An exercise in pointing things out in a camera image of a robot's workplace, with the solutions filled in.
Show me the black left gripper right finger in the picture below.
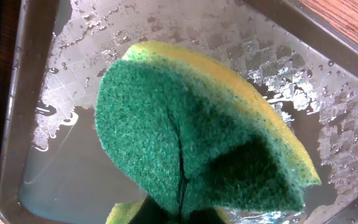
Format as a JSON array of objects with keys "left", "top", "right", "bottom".
[{"left": 186, "top": 208, "right": 225, "bottom": 224}]

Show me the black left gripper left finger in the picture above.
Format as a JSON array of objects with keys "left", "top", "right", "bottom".
[{"left": 129, "top": 196, "right": 177, "bottom": 224}]

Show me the green yellow sponge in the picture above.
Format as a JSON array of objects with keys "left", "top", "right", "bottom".
[{"left": 95, "top": 40, "right": 321, "bottom": 223}]

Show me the dark grey serving tray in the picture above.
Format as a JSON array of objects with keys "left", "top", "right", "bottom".
[{"left": 0, "top": 0, "right": 358, "bottom": 223}]

